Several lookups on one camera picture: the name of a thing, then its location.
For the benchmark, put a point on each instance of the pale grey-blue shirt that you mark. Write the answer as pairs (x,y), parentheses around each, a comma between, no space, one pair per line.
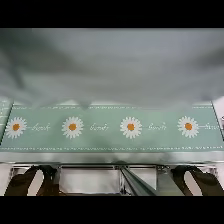
(113,63)

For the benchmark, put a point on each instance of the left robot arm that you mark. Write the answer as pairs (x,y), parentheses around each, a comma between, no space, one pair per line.
(25,181)

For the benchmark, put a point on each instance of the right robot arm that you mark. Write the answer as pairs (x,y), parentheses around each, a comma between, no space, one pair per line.
(200,181)

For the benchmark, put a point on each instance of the silver frame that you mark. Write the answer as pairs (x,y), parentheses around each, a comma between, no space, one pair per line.
(133,176)

